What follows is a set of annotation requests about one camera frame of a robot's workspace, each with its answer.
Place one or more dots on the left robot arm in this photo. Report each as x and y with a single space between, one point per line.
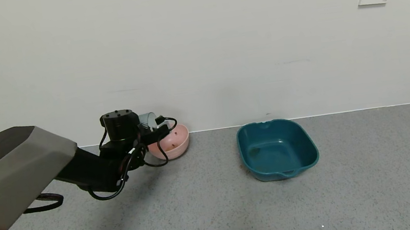
12 173

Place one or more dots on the pink bowl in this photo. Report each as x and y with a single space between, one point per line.
179 143

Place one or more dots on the teal plastic basin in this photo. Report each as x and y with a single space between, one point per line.
278 153

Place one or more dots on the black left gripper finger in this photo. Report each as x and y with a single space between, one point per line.
145 125

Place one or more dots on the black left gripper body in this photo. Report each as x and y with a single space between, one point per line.
159 134

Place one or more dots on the brown food pellets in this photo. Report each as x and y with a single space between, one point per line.
177 131

